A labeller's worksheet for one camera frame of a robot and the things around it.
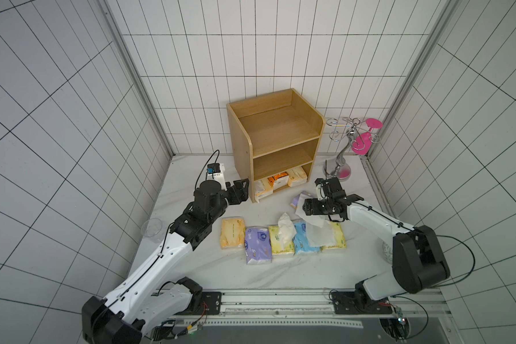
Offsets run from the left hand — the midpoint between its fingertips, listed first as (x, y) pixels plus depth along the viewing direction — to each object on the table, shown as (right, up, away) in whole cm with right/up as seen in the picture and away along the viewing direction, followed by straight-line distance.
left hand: (238, 186), depth 74 cm
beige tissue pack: (+9, -3, +23) cm, 24 cm away
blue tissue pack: (+24, -22, +9) cm, 34 cm away
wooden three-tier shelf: (+13, +20, +10) cm, 26 cm away
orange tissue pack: (+17, +1, +24) cm, 29 cm away
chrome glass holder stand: (+50, +21, +16) cm, 56 cm away
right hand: (+27, -10, +17) cm, 34 cm away
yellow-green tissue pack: (+17, -21, +9) cm, 28 cm away
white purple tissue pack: (+25, -9, +18) cm, 31 cm away
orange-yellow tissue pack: (-3, -20, +9) cm, 22 cm away
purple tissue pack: (+7, -24, +7) cm, 26 cm away
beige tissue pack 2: (+26, +2, +27) cm, 37 cm away
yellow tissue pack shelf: (+40, -21, +10) cm, 46 cm away
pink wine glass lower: (+54, +18, +21) cm, 61 cm away
